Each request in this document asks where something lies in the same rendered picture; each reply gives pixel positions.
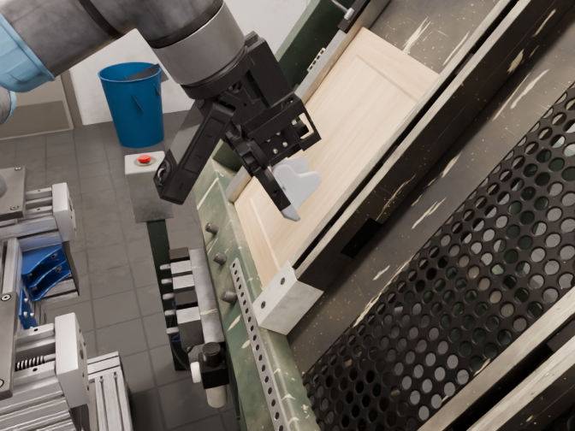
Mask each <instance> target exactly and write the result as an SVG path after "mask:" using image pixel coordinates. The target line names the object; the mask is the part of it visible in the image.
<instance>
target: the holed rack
mask: <svg viewBox="0 0 575 431"><path fill-rule="evenodd" d="M230 270H231V274H232V277H233V280H234V286H235V289H236V292H237V295H238V299H239V302H240V307H241V311H242V314H243V317H244V320H245V324H246V329H247V332H248V335H249V339H250V342H251V345H252V351H253V354H254V357H255V360H256V364H257V367H258V373H259V376H260V379H261V382H262V385H263V389H264V394H265V397H266V401H267V404H268V407H269V410H270V416H271V419H272V422H273V425H274V429H275V431H291V430H290V427H289V424H288V420H287V416H286V413H285V410H284V407H283V404H282V400H281V396H280V393H279V391H278V387H277V385H276V380H275V377H274V374H273V371H272V368H271V365H270V360H269V357H268V354H267V351H266V349H265V345H264V341H263V337H262V334H261V332H260V329H259V325H258V321H257V318H256V316H255V313H254V309H253V307H252V301H251V298H250V295H249V292H248V290H247V286H246V282H245V279H244V275H243V273H242V270H241V266H240V262H239V259H238V258H235V260H234V261H233V263H232V264H231V265H230Z"/></svg>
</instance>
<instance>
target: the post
mask: <svg viewBox="0 0 575 431"><path fill-rule="evenodd" d="M146 226H147V231H148V235H149V240H150V244H151V252H152V257H153V262H154V266H155V270H156V275H157V283H158V287H159V292H160V296H161V300H162V305H163V313H164V311H166V310H173V309H174V307H173V306H172V302H173V299H172V300H168V301H164V300H163V295H164V294H167V293H172V292H174V288H173V284H171V285H166V286H163V285H162V279H167V278H172V274H171V270H166V271H161V269H160V266H161V265H164V264H169V263H170V260H169V250H170V245H169V236H168V231H167V226H166V221H165V219H162V220H156V221H146ZM164 318H165V322H166V327H167V328H169V326H170V321H171V318H172V316H171V317H167V318H166V317H165V313H164ZM177 326H178V321H177V315H176V316H175V319H174V322H173V327H177ZM174 347H175V350H176V352H177V354H178V355H179V357H180V358H181V360H182V361H183V362H184V363H185V364H186V365H187V366H188V367H189V368H190V363H189V357H188V353H186V352H184V351H183V349H182V347H181V344H180V343H176V344H174ZM170 348H171V345H170ZM171 352H172V357H173V361H174V366H175V370H179V369H184V367H183V366H182V364H181V363H180V362H179V361H178V359H177V358H176V356H175V354H174V353H173V351H172V348H171Z"/></svg>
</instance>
